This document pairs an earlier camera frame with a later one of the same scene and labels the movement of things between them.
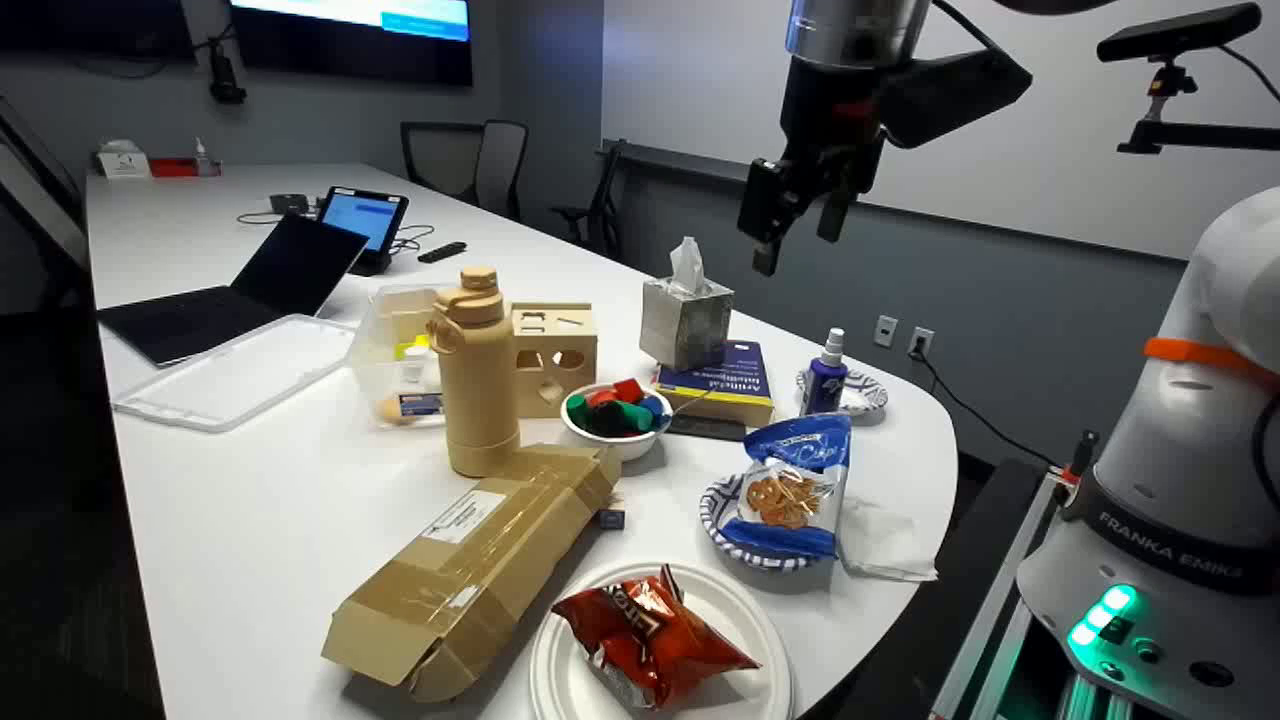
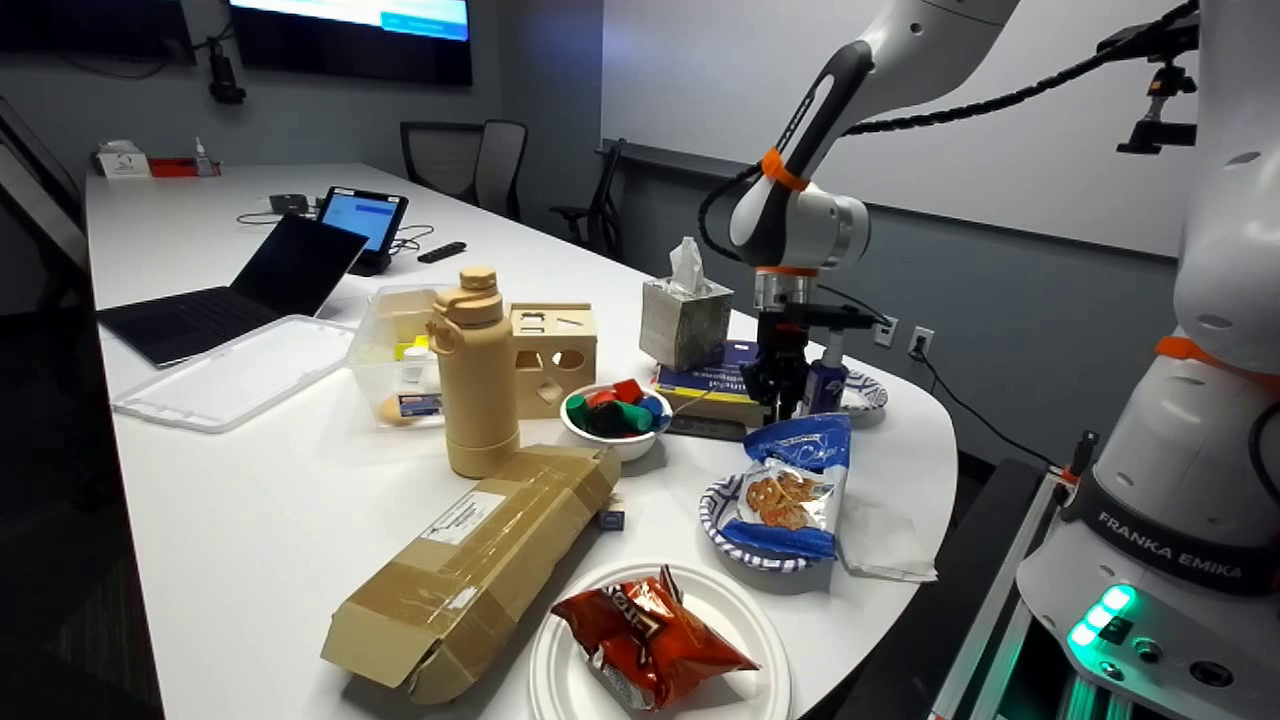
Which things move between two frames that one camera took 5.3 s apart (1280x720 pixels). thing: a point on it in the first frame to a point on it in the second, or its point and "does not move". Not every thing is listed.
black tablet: (365, 215) does not move
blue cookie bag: (788, 506) does not move
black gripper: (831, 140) to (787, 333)
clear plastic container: (396, 355) does not move
